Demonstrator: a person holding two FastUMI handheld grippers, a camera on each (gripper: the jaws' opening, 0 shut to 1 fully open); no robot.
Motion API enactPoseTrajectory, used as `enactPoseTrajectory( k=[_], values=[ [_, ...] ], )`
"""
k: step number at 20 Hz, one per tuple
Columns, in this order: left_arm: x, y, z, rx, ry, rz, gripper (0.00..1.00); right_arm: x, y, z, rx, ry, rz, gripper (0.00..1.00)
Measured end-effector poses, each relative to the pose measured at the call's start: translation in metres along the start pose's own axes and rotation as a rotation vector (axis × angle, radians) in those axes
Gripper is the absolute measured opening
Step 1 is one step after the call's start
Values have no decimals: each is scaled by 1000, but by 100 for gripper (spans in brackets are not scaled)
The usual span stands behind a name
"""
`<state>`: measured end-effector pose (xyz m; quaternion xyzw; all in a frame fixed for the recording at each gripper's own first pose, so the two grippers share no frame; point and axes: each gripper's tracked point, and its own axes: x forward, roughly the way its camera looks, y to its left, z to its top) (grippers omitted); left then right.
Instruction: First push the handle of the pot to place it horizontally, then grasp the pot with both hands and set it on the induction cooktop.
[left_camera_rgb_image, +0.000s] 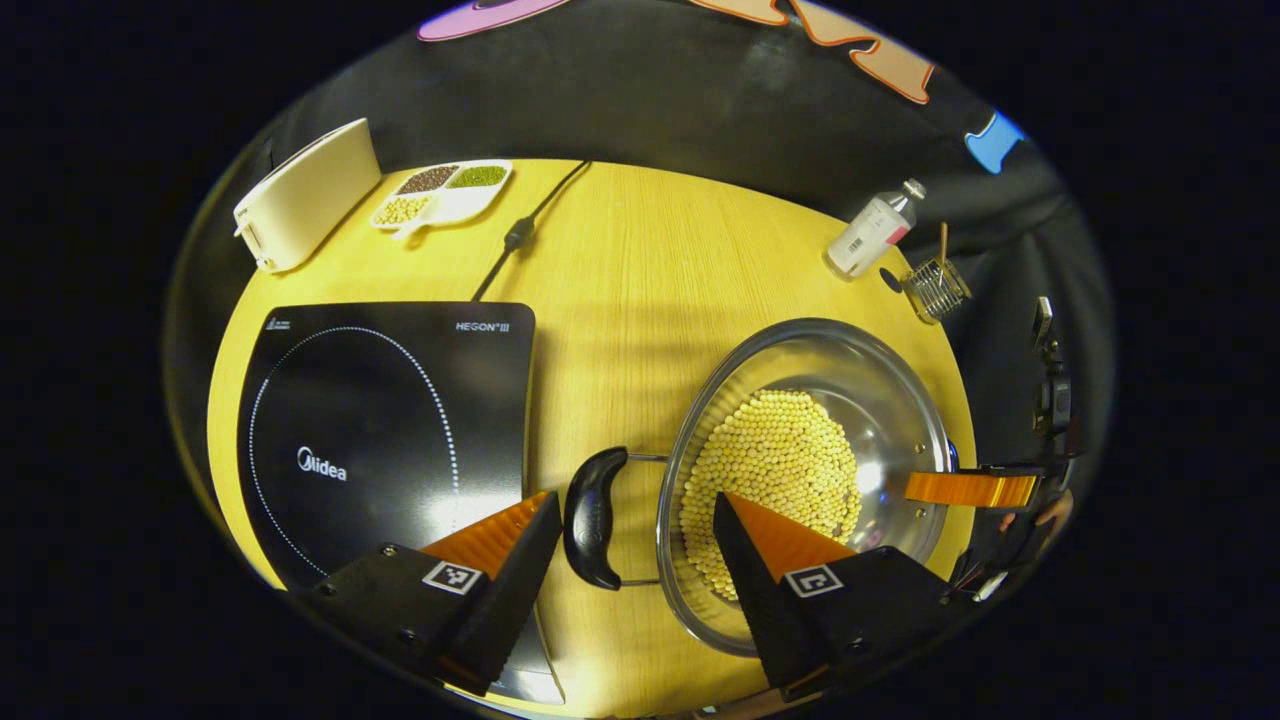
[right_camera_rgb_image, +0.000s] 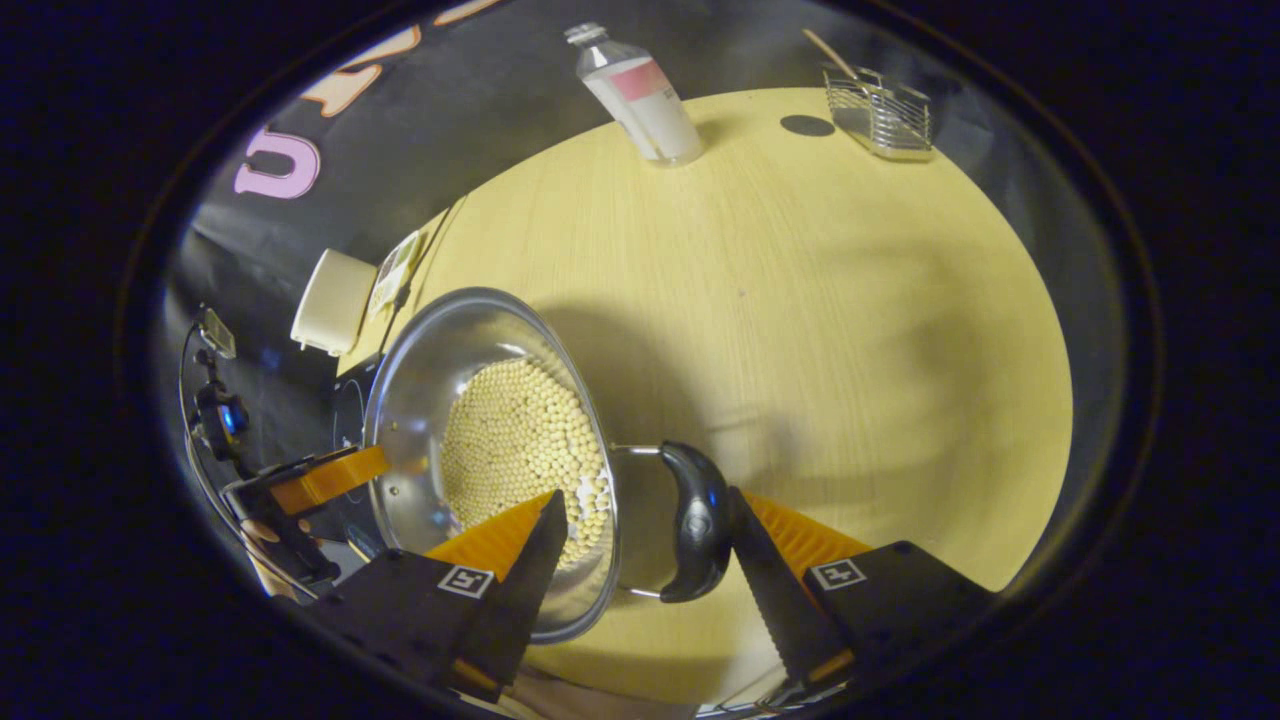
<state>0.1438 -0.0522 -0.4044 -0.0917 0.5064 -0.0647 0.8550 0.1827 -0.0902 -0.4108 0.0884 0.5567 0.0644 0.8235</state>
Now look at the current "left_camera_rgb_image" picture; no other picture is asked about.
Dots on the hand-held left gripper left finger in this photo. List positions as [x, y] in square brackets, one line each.
[520, 580]

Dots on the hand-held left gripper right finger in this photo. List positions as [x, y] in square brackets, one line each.
[760, 600]

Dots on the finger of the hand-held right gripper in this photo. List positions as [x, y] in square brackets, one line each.
[970, 489]

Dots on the pile of yellow soybeans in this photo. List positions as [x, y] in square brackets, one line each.
[770, 450]

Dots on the black induction cooktop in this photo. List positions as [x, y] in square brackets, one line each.
[380, 400]

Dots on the glass jar with wooden stick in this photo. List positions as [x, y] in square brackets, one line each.
[937, 290]

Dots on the small black disc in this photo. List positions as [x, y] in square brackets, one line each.
[890, 279]

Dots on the clear bottle with white label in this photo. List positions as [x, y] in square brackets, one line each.
[870, 235]

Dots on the white divided dish of beans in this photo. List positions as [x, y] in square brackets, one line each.
[455, 205]

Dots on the white toaster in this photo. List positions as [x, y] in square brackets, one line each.
[310, 195]

